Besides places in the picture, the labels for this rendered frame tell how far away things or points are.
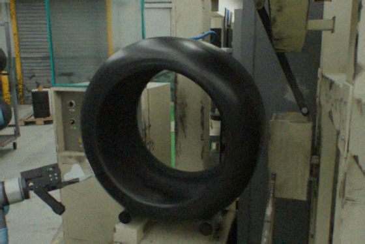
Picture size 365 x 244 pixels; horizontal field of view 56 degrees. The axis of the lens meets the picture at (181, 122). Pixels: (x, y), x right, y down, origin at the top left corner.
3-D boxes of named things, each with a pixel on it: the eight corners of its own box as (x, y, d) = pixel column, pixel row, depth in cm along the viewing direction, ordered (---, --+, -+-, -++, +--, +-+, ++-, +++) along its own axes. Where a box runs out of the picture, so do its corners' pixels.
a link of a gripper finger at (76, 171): (90, 160, 111) (60, 167, 108) (94, 177, 110) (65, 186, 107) (89, 160, 114) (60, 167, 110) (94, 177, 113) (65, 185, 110)
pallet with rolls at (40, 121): (32, 115, 827) (29, 84, 813) (67, 114, 841) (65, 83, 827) (19, 126, 712) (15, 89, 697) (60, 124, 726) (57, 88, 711)
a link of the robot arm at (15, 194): (8, 205, 100) (12, 203, 108) (25, 201, 102) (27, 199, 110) (3, 180, 101) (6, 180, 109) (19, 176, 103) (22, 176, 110)
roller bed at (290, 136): (269, 179, 149) (272, 111, 143) (305, 182, 145) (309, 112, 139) (266, 197, 130) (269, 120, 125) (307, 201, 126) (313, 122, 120)
